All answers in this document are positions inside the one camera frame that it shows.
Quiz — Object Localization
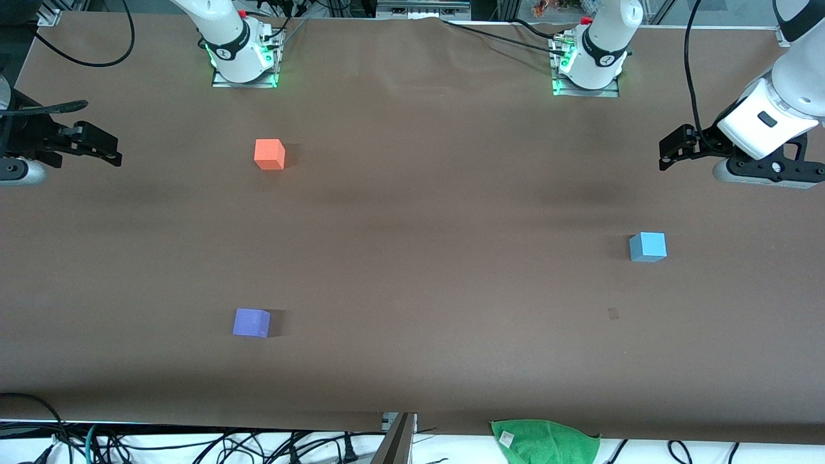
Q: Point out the grey metal device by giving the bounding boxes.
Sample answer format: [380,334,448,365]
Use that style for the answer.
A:
[377,0,471,20]

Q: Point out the purple foam block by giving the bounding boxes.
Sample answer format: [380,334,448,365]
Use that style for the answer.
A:
[233,308,272,338]

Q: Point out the green cloth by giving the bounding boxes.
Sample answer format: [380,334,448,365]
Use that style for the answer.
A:
[490,419,601,464]

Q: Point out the curved black cable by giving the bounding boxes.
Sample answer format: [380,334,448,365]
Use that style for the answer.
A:
[509,18,561,39]

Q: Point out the grey metal post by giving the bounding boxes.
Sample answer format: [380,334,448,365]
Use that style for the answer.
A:
[373,412,417,464]

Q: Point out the thick black arched cable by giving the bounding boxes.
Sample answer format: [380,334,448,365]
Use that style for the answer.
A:
[0,392,73,464]

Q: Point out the brown table cover sheet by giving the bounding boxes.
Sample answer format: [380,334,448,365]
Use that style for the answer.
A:
[0,10,825,445]

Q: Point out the orange foam block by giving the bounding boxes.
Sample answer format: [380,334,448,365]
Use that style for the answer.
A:
[254,139,286,171]

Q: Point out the blue foam block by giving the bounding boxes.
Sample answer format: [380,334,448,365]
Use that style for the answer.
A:
[629,232,668,264]

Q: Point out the straight black cable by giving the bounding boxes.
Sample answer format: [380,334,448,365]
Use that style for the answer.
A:
[441,18,568,57]

